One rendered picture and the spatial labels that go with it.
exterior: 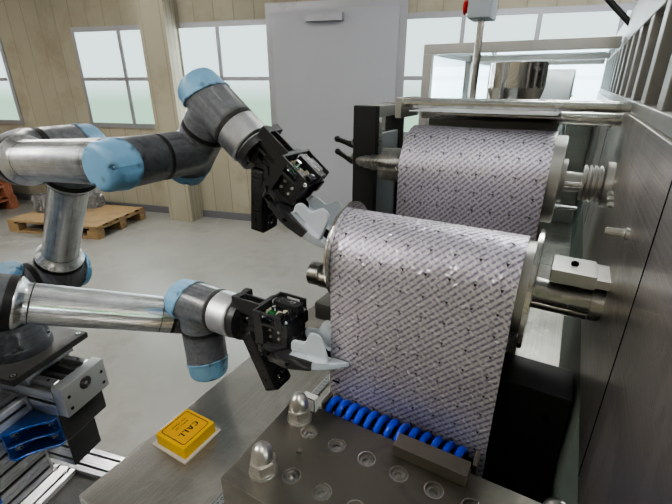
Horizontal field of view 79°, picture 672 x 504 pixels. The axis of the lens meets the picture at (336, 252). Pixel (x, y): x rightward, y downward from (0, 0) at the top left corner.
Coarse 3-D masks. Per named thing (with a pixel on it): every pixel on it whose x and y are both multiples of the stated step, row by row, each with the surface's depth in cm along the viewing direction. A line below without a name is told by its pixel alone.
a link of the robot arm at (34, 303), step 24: (0, 288) 68; (24, 288) 71; (48, 288) 73; (72, 288) 76; (0, 312) 68; (24, 312) 71; (48, 312) 72; (72, 312) 74; (96, 312) 76; (120, 312) 78; (144, 312) 80
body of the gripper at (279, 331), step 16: (240, 304) 66; (256, 304) 64; (272, 304) 66; (288, 304) 64; (304, 304) 66; (240, 320) 68; (256, 320) 62; (272, 320) 62; (288, 320) 62; (304, 320) 66; (240, 336) 69; (256, 336) 64; (272, 336) 64; (288, 336) 62; (272, 352) 63
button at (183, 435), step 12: (180, 420) 73; (192, 420) 73; (204, 420) 73; (168, 432) 70; (180, 432) 70; (192, 432) 70; (204, 432) 71; (168, 444) 69; (180, 444) 68; (192, 444) 69; (180, 456) 68
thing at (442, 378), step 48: (336, 336) 60; (384, 336) 55; (432, 336) 52; (480, 336) 48; (336, 384) 63; (384, 384) 58; (432, 384) 54; (480, 384) 50; (432, 432) 57; (480, 432) 53
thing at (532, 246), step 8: (528, 248) 47; (536, 248) 47; (528, 256) 46; (528, 264) 45; (528, 272) 45; (520, 280) 45; (528, 280) 45; (520, 288) 45; (520, 296) 45; (520, 304) 45; (520, 312) 46; (512, 320) 47; (520, 320) 46; (512, 328) 48
